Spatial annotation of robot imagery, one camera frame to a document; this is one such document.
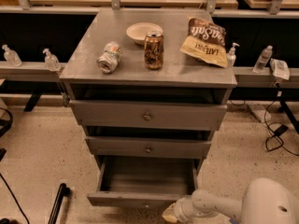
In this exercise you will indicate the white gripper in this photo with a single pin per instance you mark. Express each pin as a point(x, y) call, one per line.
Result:
point(179, 209)

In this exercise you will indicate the grey bottom drawer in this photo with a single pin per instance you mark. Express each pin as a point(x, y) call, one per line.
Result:
point(140, 182)

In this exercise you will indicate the grey drawer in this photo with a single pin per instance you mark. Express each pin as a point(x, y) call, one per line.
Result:
point(142, 142)
point(149, 115)
point(140, 182)

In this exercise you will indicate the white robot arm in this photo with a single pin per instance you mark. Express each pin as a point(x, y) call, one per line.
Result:
point(265, 201)

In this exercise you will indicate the grey middle drawer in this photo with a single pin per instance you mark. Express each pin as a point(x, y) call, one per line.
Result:
point(142, 142)

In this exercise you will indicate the grey top drawer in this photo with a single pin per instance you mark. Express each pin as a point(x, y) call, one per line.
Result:
point(149, 115)

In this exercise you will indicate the grey drawer cabinet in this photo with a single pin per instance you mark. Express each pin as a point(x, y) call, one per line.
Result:
point(181, 80)

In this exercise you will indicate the black pole on floor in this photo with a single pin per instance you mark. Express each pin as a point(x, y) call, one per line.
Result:
point(63, 191)

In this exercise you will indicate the white pump bottle right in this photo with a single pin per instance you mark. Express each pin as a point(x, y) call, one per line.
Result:
point(230, 55)

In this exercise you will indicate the crushed silver can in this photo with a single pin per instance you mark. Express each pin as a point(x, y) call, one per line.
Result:
point(110, 58)

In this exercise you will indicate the brown soda can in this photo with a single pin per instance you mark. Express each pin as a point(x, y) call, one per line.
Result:
point(154, 50)

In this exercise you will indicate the brown chip bag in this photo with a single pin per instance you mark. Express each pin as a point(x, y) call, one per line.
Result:
point(205, 41)

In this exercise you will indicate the crumpled white paper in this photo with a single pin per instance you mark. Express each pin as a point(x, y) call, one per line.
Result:
point(280, 69)

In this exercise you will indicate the white paper bowl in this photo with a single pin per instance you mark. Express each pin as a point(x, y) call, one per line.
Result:
point(138, 31)

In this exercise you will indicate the clear water bottle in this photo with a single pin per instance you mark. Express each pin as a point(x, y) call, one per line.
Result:
point(263, 59)

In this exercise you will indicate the black chair base left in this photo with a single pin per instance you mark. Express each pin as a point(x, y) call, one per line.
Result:
point(5, 126)

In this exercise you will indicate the clear sanitizer bottle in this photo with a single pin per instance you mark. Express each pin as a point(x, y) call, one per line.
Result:
point(11, 56)
point(51, 61)

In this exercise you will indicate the clear sanitizer bottle far left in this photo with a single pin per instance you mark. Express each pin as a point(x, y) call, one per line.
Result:
point(11, 56)

